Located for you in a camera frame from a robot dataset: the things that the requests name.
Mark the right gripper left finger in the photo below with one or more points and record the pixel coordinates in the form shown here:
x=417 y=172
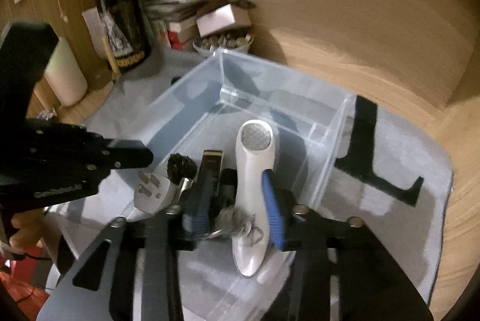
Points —
x=129 y=271

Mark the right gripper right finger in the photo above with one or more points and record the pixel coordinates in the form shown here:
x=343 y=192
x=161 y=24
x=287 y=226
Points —
x=371 y=285

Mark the white UK power plug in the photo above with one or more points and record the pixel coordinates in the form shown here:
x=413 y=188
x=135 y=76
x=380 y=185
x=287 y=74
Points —
x=153 y=193

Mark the silver keys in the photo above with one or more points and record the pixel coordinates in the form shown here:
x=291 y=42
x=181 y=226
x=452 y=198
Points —
x=235 y=223

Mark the black round brush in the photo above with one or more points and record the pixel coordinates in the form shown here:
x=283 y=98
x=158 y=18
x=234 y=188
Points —
x=180 y=167

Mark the black hair trimmer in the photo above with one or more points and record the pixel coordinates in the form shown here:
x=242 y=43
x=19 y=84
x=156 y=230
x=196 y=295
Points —
x=218 y=185

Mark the white handheld massager device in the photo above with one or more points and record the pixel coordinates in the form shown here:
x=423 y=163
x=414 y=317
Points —
x=255 y=152

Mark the person's left hand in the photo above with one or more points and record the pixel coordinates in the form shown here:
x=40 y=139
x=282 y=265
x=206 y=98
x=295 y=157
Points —
x=30 y=227

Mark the white cylinder candle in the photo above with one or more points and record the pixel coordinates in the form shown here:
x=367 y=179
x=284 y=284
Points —
x=64 y=75

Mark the grey black patterned mat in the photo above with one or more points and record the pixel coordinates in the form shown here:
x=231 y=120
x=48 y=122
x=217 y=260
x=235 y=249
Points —
x=386 y=170

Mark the clear plastic storage box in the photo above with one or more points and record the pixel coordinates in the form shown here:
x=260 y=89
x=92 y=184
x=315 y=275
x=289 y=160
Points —
x=177 y=103

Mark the dark wine bottle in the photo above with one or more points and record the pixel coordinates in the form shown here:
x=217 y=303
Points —
x=125 y=30

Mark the stack of papers and books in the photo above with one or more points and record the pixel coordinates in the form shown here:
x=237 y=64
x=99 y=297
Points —
x=172 y=9

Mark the white bowl of coins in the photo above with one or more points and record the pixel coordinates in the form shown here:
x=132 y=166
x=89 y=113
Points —
x=239 y=40

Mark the small white cardboard box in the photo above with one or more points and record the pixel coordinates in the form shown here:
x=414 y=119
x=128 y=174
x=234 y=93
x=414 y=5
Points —
x=223 y=18

